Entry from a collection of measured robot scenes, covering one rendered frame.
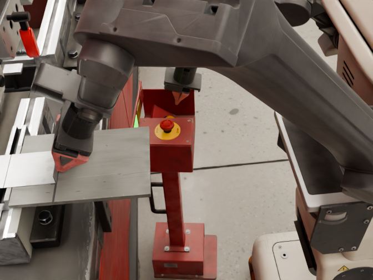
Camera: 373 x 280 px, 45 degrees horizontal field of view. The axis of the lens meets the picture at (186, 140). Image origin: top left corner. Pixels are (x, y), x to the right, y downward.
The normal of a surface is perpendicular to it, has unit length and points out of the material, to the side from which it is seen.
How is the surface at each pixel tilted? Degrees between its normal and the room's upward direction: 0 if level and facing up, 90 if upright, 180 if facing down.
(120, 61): 65
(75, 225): 0
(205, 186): 0
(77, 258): 0
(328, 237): 90
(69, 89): 47
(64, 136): 30
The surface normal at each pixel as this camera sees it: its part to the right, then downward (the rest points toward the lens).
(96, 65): -0.31, 0.94
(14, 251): 0.07, 0.72
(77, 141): 0.47, -0.63
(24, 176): -0.04, -0.69
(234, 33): 0.70, 0.12
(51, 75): 0.28, -0.05
